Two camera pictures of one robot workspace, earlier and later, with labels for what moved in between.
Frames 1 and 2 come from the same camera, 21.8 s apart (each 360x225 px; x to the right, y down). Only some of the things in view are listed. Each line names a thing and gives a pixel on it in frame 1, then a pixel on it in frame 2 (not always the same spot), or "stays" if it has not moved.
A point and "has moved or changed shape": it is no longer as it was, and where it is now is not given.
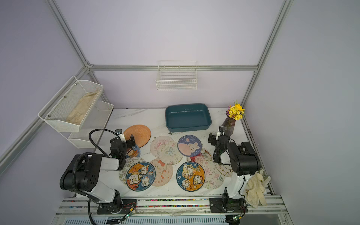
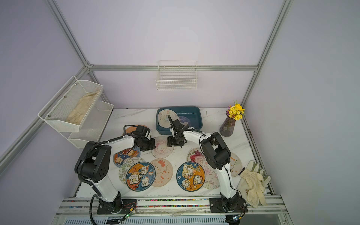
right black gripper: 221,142 -> 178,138
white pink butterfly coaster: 213,178 stays
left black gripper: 129,144 -> 152,146
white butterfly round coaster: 168,153 -> 163,118
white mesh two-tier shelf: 75,113 stays
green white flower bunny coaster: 129,161 stays
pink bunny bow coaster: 164,173 stays
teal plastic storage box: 182,117 has moved or changed shape
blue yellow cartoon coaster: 191,176 stays
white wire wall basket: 176,75 stays
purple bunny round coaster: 189,146 -> 184,121
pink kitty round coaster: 156,144 stays
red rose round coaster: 205,156 stays
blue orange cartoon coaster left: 140,176 stays
